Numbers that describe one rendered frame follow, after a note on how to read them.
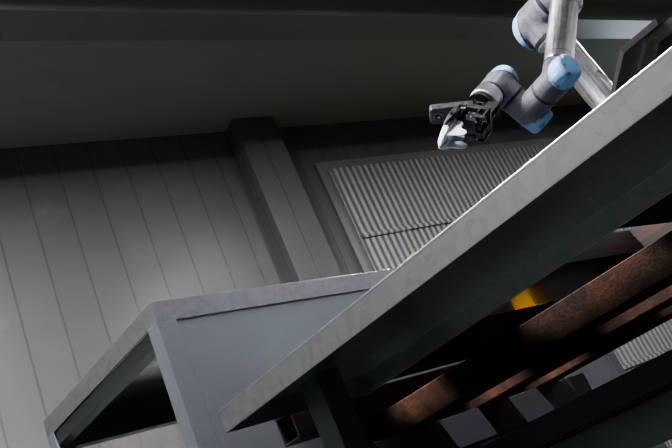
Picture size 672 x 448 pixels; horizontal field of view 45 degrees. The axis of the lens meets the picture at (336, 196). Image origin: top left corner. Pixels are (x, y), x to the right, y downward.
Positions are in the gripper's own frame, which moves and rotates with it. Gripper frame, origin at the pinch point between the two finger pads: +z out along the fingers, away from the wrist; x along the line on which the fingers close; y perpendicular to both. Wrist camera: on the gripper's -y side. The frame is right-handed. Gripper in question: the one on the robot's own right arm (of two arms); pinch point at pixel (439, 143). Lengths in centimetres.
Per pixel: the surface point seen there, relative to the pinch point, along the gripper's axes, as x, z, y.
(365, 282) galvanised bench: 17.1, 33.1, -3.4
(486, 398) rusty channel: 23, 48, 32
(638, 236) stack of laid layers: 6.4, 9.5, 48.7
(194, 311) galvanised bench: -3, 71, -15
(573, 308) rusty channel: -17, 57, 51
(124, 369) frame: 7, 82, -27
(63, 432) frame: 32, 88, -51
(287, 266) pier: 208, -136, -184
